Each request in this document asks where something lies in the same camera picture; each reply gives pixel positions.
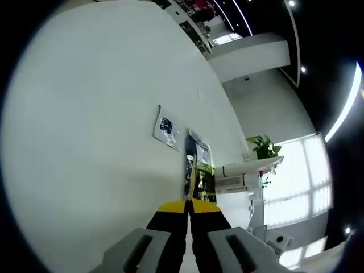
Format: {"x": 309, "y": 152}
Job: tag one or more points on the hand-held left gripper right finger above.
{"x": 227, "y": 253}

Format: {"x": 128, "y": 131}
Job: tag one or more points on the bright window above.
{"x": 298, "y": 176}

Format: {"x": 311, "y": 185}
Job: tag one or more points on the white skincare pump bottle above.
{"x": 233, "y": 182}

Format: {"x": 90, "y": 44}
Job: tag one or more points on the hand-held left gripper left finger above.
{"x": 148, "y": 253}

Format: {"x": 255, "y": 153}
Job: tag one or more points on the curved ceiling light strip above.
{"x": 352, "y": 95}

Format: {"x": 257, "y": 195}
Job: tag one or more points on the white skincare bottle red collar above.
{"x": 260, "y": 172}

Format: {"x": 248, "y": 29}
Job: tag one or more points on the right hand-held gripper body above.
{"x": 285, "y": 244}

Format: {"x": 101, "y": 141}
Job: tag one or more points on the gold skincare sachet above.
{"x": 189, "y": 159}

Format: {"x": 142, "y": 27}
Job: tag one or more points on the tall white skincare tube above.
{"x": 250, "y": 166}

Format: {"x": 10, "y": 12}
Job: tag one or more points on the white blue skincare sachet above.
{"x": 166, "y": 128}

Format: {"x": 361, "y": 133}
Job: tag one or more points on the green leafy plant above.
{"x": 264, "y": 148}

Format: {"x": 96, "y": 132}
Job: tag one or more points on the green black skincare sachet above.
{"x": 206, "y": 176}

